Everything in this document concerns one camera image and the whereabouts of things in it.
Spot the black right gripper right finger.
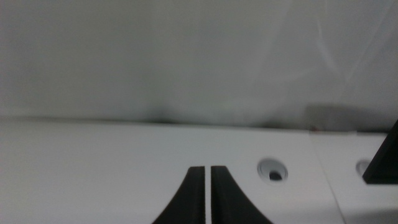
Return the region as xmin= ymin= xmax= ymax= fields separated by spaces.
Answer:
xmin=211 ymin=166 xmax=274 ymax=224

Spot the white curtain backdrop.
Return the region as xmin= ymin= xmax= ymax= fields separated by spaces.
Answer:
xmin=0 ymin=0 xmax=398 ymax=133

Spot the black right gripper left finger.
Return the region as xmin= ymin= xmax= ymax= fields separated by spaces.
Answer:
xmin=151 ymin=166 xmax=206 ymax=224

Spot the black box-shaped stand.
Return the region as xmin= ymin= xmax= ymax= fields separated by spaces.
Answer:
xmin=362 ymin=119 xmax=398 ymax=185

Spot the grey round cable grommet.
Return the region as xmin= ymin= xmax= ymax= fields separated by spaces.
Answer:
xmin=256 ymin=157 xmax=289 ymax=184
xmin=355 ymin=159 xmax=373 ymax=177

